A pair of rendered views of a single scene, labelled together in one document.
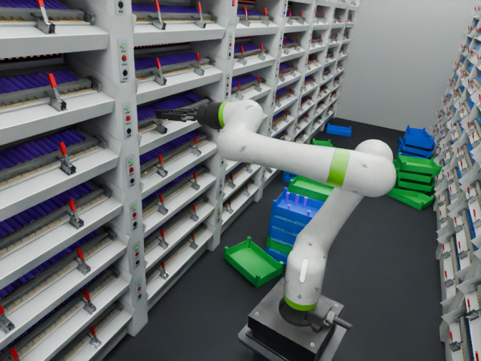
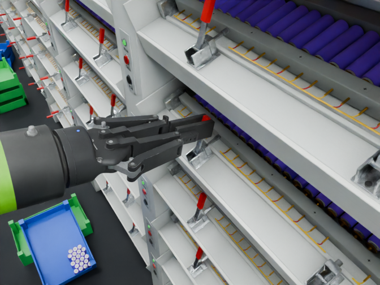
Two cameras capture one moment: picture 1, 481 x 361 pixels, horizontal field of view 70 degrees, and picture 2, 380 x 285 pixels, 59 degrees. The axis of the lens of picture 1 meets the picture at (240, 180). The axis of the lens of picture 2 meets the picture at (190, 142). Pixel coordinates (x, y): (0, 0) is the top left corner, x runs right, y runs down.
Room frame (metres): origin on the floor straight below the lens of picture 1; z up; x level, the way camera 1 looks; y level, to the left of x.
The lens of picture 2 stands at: (1.50, -0.04, 1.29)
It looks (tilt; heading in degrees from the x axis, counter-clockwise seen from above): 40 degrees down; 123
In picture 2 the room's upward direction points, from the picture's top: straight up
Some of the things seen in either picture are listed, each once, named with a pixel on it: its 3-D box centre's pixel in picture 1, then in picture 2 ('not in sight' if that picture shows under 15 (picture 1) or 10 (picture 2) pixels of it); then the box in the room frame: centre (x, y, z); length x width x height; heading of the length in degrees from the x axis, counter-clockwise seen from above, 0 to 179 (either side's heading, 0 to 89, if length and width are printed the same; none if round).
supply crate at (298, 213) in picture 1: (302, 206); not in sight; (1.71, -0.37, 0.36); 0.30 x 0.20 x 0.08; 66
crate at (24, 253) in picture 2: not in sight; (51, 227); (0.49, 0.37, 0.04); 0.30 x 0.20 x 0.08; 67
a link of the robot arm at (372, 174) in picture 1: (362, 172); not in sight; (0.91, -0.35, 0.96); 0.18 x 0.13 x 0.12; 73
